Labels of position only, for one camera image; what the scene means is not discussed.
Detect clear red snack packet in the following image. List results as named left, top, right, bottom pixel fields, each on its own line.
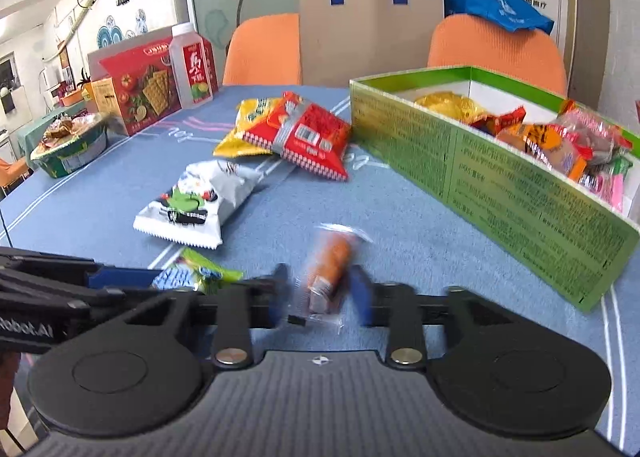
left=557, top=100, right=633, bottom=165

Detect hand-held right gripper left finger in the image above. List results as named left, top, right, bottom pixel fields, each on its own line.
left=122, top=262, right=291, bottom=370

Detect small yellow box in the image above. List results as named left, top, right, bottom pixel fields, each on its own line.
left=82, top=77, right=126, bottom=135

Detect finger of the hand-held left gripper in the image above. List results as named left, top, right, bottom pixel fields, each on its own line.
left=0, top=246, right=168, bottom=310

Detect yellow cookie pack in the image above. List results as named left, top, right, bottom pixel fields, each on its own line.
left=414, top=91, right=498, bottom=125

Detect green cardboard box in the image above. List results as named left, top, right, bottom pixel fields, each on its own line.
left=349, top=66, right=640, bottom=313

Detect red checkered snack bag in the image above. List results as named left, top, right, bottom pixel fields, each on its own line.
left=242, top=91, right=352, bottom=182

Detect blue round wall decals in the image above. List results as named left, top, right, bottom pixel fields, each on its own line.
left=95, top=7, right=151, bottom=50

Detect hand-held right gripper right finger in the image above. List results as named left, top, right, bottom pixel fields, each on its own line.
left=347, top=264, right=516, bottom=370

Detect orange snack packet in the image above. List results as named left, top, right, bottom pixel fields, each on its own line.
left=495, top=122, right=588, bottom=183

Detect pink snack packet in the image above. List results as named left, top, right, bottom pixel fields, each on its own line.
left=577, top=157, right=631, bottom=213

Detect green blue snack packet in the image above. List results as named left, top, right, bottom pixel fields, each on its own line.
left=150, top=247, right=246, bottom=295

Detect yellow snack bag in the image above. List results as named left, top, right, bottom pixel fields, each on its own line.
left=213, top=97, right=296, bottom=159

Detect small red snack packet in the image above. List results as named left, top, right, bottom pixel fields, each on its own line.
left=470, top=106, right=528, bottom=138

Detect red juice bottle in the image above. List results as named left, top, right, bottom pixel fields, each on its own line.
left=169, top=22, right=215, bottom=110

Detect orange chair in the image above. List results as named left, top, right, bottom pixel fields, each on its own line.
left=427, top=14, right=568, bottom=95
left=222, top=13, right=303, bottom=86

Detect orange sausage snack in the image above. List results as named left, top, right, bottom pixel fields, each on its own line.
left=295, top=223, right=373, bottom=328

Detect red cracker box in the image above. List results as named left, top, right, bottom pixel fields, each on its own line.
left=87, top=27, right=221, bottom=137

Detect cardboard bag with blue handles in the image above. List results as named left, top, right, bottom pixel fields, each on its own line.
left=298, top=0, right=446, bottom=88

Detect white cartoon snack bag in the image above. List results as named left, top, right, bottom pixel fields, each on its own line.
left=132, top=160, right=263, bottom=250

